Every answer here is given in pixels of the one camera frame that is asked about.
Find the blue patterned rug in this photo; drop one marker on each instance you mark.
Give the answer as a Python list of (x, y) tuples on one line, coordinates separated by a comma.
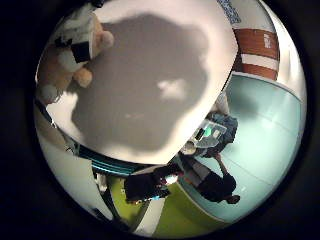
[(230, 10)]

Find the blue patterned cloth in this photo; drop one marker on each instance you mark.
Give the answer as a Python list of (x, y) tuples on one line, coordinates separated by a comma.
[(228, 125)]

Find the teal rack under table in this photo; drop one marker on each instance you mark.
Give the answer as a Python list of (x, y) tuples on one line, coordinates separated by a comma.
[(110, 165)]

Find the yellow tan plush toy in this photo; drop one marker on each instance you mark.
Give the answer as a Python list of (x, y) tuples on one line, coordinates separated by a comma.
[(53, 73)]

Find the brown wooden door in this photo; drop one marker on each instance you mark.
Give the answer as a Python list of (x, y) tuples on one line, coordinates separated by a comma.
[(258, 50)]

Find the person in dark clothes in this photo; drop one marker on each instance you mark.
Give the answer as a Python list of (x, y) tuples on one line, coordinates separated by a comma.
[(213, 183)]

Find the white door sign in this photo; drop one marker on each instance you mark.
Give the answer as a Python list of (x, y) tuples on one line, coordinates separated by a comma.
[(266, 40)]

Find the device with green screen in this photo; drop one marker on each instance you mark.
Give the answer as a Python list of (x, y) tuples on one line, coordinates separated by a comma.
[(206, 133)]

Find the black machine with lights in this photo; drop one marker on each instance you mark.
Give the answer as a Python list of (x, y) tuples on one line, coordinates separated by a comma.
[(143, 186)]

